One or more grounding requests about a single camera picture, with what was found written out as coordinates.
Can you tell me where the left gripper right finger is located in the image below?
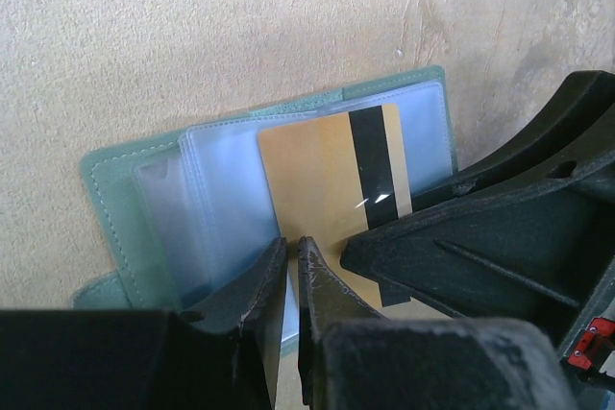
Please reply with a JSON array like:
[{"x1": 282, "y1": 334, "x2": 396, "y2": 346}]
[{"x1": 298, "y1": 236, "x2": 578, "y2": 409}]

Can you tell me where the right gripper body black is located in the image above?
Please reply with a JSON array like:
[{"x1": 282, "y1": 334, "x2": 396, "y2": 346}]
[{"x1": 557, "y1": 262, "x2": 614, "y2": 406}]

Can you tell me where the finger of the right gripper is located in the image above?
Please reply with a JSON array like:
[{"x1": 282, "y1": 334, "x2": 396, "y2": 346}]
[
  {"x1": 451, "y1": 70, "x2": 615, "y2": 190},
  {"x1": 341, "y1": 162, "x2": 614, "y2": 328}
]

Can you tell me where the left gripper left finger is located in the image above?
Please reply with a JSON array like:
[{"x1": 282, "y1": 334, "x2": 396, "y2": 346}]
[{"x1": 1, "y1": 238, "x2": 287, "y2": 409}]

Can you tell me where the gold credit card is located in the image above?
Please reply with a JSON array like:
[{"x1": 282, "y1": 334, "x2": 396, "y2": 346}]
[{"x1": 257, "y1": 103, "x2": 415, "y2": 410}]

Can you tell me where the green card holder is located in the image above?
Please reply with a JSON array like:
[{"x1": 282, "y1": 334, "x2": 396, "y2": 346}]
[{"x1": 71, "y1": 66, "x2": 457, "y2": 310}]

